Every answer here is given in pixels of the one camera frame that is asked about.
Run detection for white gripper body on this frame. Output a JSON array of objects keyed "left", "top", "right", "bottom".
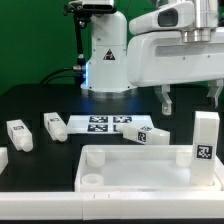
[{"left": 127, "top": 27, "right": 224, "bottom": 87}]

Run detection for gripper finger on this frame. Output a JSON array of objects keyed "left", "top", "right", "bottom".
[
  {"left": 155, "top": 85, "right": 172, "bottom": 116},
  {"left": 207, "top": 79, "right": 224, "bottom": 108}
]

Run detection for white desk top tray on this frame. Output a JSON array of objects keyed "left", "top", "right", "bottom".
[{"left": 74, "top": 145, "right": 224, "bottom": 192}]

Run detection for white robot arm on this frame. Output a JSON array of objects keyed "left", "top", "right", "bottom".
[{"left": 82, "top": 0, "right": 224, "bottom": 115}]

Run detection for white marker sheet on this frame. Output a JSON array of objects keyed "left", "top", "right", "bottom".
[{"left": 67, "top": 115, "right": 153, "bottom": 134}]

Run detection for white front border bar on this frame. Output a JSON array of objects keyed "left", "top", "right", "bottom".
[{"left": 0, "top": 191, "right": 224, "bottom": 220}]

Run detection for white left border block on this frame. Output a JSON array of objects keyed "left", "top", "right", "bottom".
[{"left": 0, "top": 147, "right": 8, "bottom": 175}]

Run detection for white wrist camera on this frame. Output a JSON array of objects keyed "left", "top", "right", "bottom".
[{"left": 129, "top": 1, "right": 195, "bottom": 35}]

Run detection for black cables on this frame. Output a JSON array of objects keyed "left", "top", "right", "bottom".
[{"left": 39, "top": 67, "right": 84, "bottom": 85}]

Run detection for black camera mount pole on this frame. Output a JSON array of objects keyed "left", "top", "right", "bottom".
[{"left": 63, "top": 0, "right": 116, "bottom": 84}]

